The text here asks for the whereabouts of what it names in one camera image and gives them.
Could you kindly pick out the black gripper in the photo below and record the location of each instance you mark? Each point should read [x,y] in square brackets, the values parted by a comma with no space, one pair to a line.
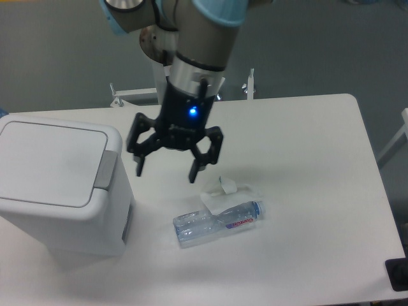
[180,125]

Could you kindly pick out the white push-lid trash can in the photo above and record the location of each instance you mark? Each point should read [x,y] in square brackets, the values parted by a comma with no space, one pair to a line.
[64,183]

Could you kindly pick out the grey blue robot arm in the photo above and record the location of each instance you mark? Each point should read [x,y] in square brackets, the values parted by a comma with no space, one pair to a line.
[224,16]

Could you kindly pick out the crumpled white tissue paper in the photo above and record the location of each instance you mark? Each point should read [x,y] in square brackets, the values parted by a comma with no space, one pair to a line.
[222,193]

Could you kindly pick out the crushed clear plastic bottle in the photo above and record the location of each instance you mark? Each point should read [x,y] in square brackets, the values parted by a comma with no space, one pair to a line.
[202,226]

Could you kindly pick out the black clamp at table corner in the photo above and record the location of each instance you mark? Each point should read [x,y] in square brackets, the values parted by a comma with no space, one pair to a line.
[397,273]

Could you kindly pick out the white metal base frame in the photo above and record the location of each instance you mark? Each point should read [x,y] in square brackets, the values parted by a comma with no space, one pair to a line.
[123,98]

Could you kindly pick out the white frame at right edge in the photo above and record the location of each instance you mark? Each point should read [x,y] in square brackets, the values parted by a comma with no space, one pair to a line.
[395,144]

